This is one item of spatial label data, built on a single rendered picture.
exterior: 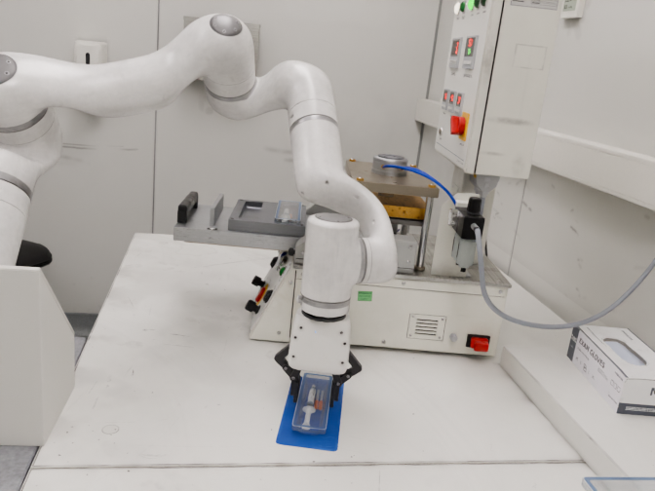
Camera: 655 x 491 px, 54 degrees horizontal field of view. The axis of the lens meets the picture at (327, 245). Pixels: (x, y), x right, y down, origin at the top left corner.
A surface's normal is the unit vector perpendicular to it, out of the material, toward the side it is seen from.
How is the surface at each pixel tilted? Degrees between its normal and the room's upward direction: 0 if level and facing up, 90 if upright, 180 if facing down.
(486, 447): 0
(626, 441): 0
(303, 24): 90
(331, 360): 90
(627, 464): 0
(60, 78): 49
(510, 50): 90
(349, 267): 89
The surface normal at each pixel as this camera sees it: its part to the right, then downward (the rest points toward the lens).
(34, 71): 0.54, -0.46
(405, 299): 0.03, 0.29
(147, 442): 0.11, -0.95
